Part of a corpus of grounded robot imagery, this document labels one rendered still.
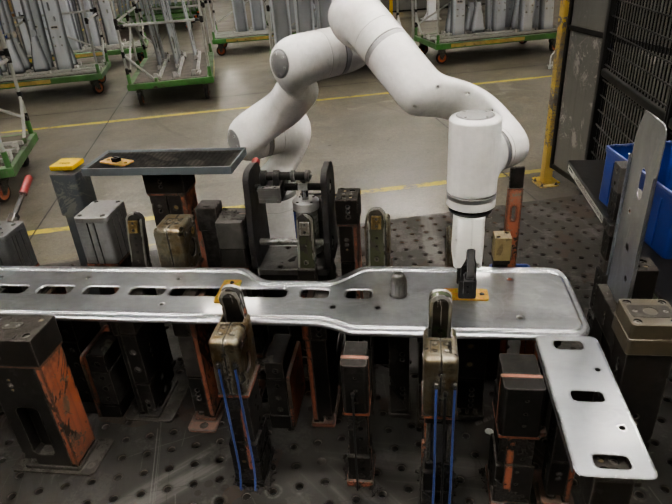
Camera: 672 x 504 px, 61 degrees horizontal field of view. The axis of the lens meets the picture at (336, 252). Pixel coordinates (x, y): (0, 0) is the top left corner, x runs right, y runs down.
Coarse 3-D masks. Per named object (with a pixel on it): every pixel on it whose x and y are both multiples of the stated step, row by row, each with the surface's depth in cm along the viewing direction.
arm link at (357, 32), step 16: (336, 0) 107; (352, 0) 103; (368, 0) 103; (336, 16) 106; (352, 16) 103; (368, 16) 102; (384, 16) 102; (336, 32) 108; (352, 32) 104; (368, 32) 101; (384, 32) 100; (352, 48) 112; (368, 48) 102; (352, 64) 122
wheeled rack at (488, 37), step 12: (420, 36) 838; (432, 36) 822; (444, 36) 803; (456, 36) 806; (468, 36) 810; (480, 36) 789; (492, 36) 793; (504, 36) 793; (516, 36) 791; (528, 36) 792; (540, 36) 796; (552, 36) 799; (420, 48) 856; (444, 48) 776; (552, 48) 818; (444, 60) 793
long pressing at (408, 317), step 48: (192, 288) 118; (288, 288) 115; (336, 288) 114; (384, 288) 113; (432, 288) 112; (480, 288) 111; (528, 288) 110; (384, 336) 101; (480, 336) 99; (528, 336) 98
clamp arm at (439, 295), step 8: (440, 288) 89; (432, 296) 89; (440, 296) 88; (448, 296) 89; (432, 304) 89; (440, 304) 89; (448, 304) 89; (432, 312) 90; (440, 312) 90; (448, 312) 90; (432, 320) 91; (440, 320) 91; (448, 320) 91; (432, 328) 93; (440, 328) 92; (448, 328) 92; (432, 336) 94; (440, 336) 94; (448, 336) 93
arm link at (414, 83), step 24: (384, 48) 100; (408, 48) 99; (384, 72) 100; (408, 72) 97; (432, 72) 97; (408, 96) 98; (432, 96) 98; (456, 96) 99; (480, 96) 99; (504, 120) 98; (528, 144) 98
